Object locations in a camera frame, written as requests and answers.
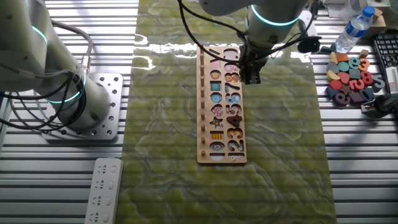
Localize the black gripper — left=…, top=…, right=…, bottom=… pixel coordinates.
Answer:
left=238, top=44, right=264, bottom=86

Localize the wooden number shape puzzle board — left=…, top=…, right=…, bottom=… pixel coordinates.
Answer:
left=196, top=45, right=248, bottom=165

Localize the dark blue shape piece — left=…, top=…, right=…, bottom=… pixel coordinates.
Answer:
left=325, top=86, right=340, bottom=99

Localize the grey shape piece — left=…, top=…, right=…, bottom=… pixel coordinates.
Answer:
left=326, top=61, right=340, bottom=74

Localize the yellow semicircle piece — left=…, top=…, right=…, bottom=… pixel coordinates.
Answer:
left=326, top=69, right=341, bottom=82

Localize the green marble pattern mat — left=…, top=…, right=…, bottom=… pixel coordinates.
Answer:
left=114, top=0, right=338, bottom=224

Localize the purple number nine piece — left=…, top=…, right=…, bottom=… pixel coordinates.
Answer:
left=334, top=91, right=351, bottom=106

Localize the red heart piece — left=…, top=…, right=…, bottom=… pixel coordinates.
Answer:
left=337, top=71, right=351, bottom=85

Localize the brown star piece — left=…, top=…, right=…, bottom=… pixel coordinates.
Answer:
left=339, top=83, right=353, bottom=96

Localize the purple rectangle piece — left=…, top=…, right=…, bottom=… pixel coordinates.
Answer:
left=348, top=91, right=365, bottom=105

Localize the red number two piece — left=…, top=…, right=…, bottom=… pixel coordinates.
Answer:
left=348, top=78, right=366, bottom=91

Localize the clear water bottle blue cap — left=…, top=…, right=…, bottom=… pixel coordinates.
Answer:
left=335, top=5, right=376, bottom=54

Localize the red number eight piece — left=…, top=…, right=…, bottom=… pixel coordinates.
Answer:
left=359, top=70, right=374, bottom=86

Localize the orange number three piece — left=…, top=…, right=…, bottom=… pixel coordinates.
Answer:
left=357, top=58, right=371, bottom=72

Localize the dark blue number zero piece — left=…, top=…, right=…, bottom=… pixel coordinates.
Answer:
left=359, top=88, right=376, bottom=103

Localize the grey number five piece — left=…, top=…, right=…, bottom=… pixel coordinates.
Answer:
left=369, top=73, right=386, bottom=93

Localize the light wooden box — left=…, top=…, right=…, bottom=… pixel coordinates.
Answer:
left=365, top=7, right=388, bottom=39

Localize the black keyboard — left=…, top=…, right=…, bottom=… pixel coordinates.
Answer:
left=373, top=32, right=398, bottom=69

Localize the white ribbed device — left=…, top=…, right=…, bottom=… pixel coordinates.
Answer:
left=385, top=66, right=398, bottom=94

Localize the white power strip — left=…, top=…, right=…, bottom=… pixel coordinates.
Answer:
left=84, top=157, right=124, bottom=224

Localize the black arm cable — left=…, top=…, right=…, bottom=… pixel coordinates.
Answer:
left=177, top=0, right=315, bottom=63

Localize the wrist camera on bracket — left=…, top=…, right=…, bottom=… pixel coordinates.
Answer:
left=297, top=11, right=323, bottom=54

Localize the black camera stand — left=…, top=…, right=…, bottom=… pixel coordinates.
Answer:
left=307, top=0, right=321, bottom=20

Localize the small camera on clamp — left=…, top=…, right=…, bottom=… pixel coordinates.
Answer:
left=360, top=93, right=398, bottom=119

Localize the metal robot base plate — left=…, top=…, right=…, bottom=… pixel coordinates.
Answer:
left=41, top=73, right=124, bottom=141

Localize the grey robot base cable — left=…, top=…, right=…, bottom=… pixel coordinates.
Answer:
left=49, top=19, right=94, bottom=74

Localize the black base cable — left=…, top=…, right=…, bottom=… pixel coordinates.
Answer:
left=0, top=68, right=88, bottom=132

